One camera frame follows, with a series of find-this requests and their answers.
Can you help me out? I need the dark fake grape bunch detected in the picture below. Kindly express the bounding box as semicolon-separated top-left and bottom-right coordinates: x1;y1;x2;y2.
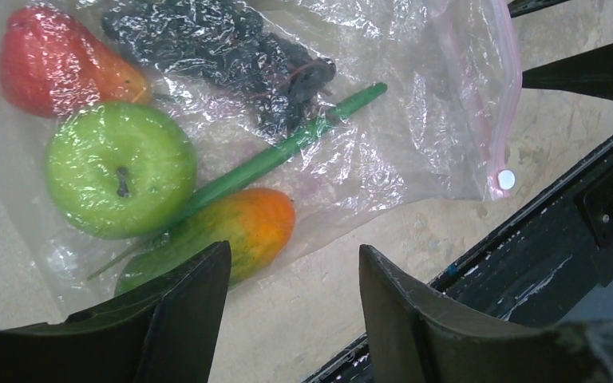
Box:
101;1;337;137

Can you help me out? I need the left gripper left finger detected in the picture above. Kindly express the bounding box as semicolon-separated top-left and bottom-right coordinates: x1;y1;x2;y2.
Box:
0;241;231;382

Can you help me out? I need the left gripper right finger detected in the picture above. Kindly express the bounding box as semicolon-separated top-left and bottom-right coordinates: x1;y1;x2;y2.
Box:
358;245;613;382

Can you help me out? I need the thin green fake stalk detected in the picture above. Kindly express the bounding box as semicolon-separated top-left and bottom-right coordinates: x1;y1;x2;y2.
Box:
87;82;388;281

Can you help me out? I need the red fake tomato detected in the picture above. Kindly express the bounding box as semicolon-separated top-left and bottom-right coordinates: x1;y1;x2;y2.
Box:
0;5;152;118

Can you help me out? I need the clear zip top bag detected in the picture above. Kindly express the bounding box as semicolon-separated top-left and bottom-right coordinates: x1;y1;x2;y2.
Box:
0;0;524;318

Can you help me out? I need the green fake fruit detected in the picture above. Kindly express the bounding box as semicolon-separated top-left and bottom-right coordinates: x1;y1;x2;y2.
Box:
44;101;197;239

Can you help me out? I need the orange green fake mango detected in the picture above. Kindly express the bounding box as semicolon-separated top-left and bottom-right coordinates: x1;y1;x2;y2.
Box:
114;188;296;296

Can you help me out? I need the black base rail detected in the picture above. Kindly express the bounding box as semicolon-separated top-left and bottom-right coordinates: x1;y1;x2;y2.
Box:
310;136;613;382

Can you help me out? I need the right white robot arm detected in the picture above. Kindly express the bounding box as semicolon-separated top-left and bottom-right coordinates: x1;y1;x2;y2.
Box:
522;42;613;101

